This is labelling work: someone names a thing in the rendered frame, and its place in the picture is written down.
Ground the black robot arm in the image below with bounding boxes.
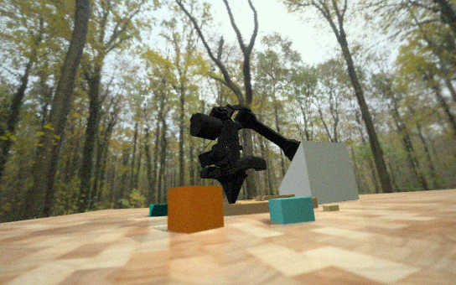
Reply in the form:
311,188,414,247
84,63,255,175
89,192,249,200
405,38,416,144
189,104,301,168

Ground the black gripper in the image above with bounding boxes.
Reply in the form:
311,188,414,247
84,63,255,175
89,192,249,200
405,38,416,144
200,139,267,204

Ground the cyan cube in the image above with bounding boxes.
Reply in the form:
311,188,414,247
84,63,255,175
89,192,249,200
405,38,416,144
149,204,168,217

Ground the yellow cube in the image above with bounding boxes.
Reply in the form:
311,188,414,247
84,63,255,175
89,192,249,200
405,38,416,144
323,204,339,211

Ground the teal square block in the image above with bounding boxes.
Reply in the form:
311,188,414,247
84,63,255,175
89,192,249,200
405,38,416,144
268,197,316,225

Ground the orange-brown block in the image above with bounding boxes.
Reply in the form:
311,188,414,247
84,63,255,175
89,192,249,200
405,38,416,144
167,186,224,234

